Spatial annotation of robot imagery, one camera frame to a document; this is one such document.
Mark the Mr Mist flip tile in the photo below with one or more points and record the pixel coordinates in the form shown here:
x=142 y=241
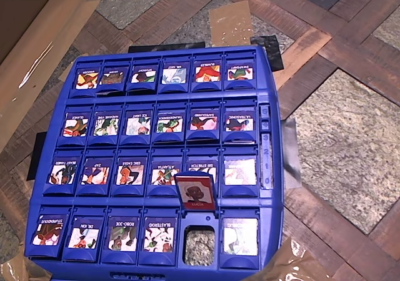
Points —
x=174 y=75

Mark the Spright flip tile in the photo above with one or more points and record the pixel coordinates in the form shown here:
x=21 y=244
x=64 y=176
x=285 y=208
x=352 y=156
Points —
x=143 y=76

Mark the Thundershock flip tile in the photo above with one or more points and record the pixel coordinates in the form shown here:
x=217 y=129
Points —
x=170 y=125

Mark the Robo-Joe flip tile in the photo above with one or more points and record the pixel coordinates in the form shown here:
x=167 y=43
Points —
x=122 y=235

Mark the tan packing tape piece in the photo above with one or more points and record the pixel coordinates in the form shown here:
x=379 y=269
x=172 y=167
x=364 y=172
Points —
x=290 y=262
x=18 y=270
x=231 y=23

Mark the Swapshift flip tile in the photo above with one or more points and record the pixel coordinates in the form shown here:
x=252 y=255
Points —
x=240 y=72

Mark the Madame Vine flip tile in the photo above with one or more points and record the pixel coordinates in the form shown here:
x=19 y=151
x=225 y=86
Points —
x=106 y=125

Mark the Ice Light flip tile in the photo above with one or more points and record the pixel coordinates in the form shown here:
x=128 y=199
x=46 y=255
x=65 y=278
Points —
x=138 y=125

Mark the brown cardboard box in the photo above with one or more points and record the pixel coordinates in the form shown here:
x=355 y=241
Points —
x=34 y=43

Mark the Glance flip tile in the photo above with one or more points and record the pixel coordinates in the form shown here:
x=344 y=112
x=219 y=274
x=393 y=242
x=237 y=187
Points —
x=75 y=126

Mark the blue character flip tile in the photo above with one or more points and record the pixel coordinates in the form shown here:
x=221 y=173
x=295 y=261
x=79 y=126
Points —
x=240 y=235
x=240 y=171

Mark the black tape piece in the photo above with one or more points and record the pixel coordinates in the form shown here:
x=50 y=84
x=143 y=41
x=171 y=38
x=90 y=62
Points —
x=36 y=156
x=270 y=53
x=165 y=47

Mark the red card tile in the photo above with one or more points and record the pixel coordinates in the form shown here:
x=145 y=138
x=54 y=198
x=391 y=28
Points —
x=158 y=237
x=196 y=192

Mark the blue guess who game board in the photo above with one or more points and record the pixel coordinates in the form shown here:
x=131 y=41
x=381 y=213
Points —
x=272 y=215

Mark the Rumbler flip tile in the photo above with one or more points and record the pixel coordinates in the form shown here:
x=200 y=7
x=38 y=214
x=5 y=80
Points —
x=207 y=73

